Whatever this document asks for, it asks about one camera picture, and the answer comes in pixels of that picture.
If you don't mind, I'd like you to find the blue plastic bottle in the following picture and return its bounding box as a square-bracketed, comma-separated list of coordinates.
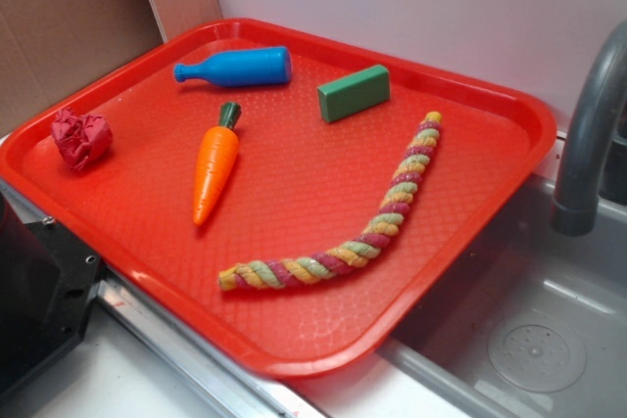
[173, 46, 292, 88]

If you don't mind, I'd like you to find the red plastic tray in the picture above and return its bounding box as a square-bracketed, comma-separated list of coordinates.
[1, 20, 556, 379]

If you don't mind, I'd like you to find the orange toy carrot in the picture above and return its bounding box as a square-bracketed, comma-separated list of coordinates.
[192, 102, 242, 227]

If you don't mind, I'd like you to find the green rectangular block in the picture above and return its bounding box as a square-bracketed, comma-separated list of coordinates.
[317, 65, 391, 123]

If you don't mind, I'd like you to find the crumpled red paper ball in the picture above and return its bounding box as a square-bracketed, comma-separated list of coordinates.
[51, 108, 113, 171]

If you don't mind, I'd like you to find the grey toy faucet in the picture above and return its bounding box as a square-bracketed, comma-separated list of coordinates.
[551, 23, 626, 236]

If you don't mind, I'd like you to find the grey plastic sink basin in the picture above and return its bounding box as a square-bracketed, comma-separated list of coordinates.
[380, 177, 626, 417]

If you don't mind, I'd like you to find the brown cardboard panel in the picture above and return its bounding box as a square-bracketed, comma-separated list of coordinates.
[1, 0, 221, 135]

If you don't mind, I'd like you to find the multicolour twisted rope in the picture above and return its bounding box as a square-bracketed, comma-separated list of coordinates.
[217, 111, 445, 292]

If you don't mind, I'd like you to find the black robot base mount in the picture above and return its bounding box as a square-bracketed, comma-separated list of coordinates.
[1, 198, 103, 401]

